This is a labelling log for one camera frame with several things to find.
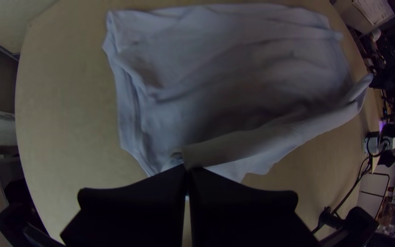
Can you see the light grey t-shirt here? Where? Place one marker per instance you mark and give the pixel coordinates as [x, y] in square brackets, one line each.
[218, 85]

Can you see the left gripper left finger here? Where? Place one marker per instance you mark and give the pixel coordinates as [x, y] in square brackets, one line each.
[135, 216]

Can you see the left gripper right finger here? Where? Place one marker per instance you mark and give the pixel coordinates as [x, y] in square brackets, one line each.
[242, 219]

